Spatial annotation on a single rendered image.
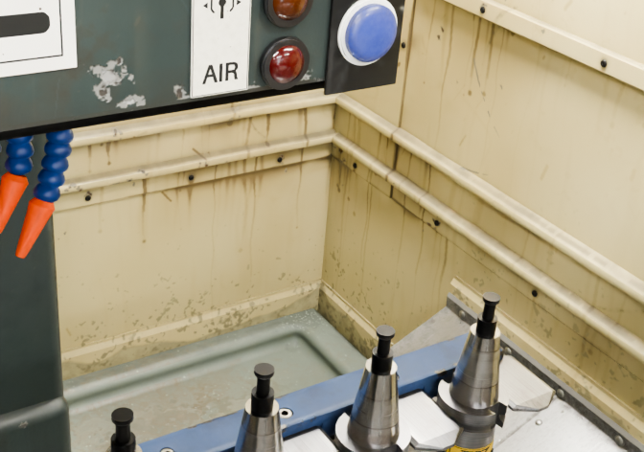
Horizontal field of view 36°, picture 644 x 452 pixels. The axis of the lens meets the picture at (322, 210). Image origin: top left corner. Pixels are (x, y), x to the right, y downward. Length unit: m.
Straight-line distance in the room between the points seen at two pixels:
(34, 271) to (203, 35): 0.87
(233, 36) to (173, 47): 0.03
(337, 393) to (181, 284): 1.03
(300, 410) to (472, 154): 0.81
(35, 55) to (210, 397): 1.49
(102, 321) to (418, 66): 0.72
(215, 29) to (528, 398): 0.56
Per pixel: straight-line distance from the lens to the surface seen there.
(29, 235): 0.66
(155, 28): 0.46
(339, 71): 0.51
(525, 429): 1.53
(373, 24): 0.51
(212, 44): 0.47
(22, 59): 0.44
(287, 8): 0.48
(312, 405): 0.87
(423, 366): 0.93
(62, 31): 0.44
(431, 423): 0.89
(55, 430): 1.45
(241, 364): 1.98
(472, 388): 0.89
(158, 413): 1.86
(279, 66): 0.49
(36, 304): 1.34
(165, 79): 0.47
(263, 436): 0.76
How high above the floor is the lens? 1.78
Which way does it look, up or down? 28 degrees down
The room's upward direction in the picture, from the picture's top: 5 degrees clockwise
